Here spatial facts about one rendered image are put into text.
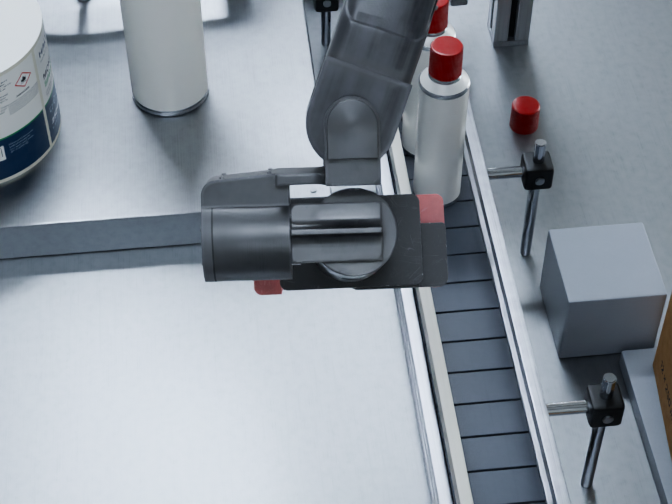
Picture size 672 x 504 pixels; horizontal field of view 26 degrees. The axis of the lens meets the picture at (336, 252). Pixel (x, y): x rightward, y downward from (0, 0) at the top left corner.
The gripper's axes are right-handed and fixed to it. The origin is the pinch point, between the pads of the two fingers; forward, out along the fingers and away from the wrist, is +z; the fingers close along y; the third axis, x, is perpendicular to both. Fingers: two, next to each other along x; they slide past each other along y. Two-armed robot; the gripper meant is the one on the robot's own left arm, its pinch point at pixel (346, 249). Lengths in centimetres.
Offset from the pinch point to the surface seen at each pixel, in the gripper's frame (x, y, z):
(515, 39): -29, -24, 67
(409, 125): -15.8, -8.7, 45.2
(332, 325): 5.6, 0.8, 39.8
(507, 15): -32, -23, 64
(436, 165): -10.5, -10.8, 38.4
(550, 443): 16.8, -17.2, 14.0
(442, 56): -20.0, -11.0, 28.3
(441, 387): 12.0, -8.9, 23.8
